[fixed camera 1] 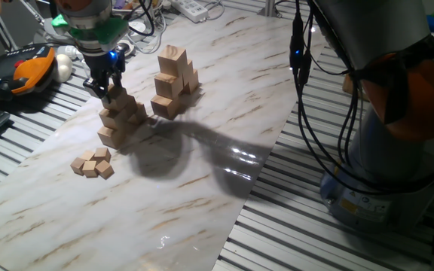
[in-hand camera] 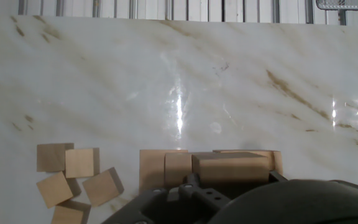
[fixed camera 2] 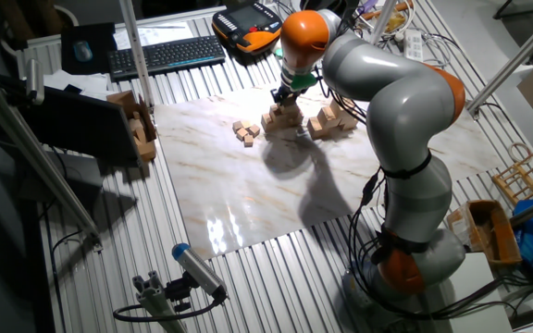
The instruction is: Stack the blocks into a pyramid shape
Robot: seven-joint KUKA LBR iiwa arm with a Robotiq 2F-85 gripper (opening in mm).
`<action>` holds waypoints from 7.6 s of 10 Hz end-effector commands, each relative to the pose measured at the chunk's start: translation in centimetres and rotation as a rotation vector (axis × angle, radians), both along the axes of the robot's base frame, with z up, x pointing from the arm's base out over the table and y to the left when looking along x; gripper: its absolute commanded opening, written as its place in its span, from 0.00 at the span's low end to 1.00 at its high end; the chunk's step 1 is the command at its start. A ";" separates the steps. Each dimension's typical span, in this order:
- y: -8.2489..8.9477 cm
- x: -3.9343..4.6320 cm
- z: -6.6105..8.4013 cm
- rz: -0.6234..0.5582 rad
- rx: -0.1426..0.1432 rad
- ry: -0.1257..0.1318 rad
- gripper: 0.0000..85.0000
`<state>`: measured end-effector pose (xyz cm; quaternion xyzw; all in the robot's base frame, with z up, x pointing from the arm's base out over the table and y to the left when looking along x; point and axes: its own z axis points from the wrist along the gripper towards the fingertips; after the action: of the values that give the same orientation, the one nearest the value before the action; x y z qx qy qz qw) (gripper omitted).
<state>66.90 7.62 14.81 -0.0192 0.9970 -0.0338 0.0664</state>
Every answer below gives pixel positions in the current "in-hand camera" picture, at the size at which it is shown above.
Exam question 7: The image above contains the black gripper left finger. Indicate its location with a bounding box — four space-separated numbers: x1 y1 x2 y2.
99 172 231 224

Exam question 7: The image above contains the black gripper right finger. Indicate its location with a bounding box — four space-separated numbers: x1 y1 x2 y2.
268 170 289 183

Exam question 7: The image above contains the small wooden cube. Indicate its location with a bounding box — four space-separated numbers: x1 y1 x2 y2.
81 167 125 208
36 142 75 173
65 147 101 179
35 170 82 210
51 199 92 224

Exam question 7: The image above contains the marble pattern mat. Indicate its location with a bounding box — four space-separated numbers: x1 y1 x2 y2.
0 14 358 224

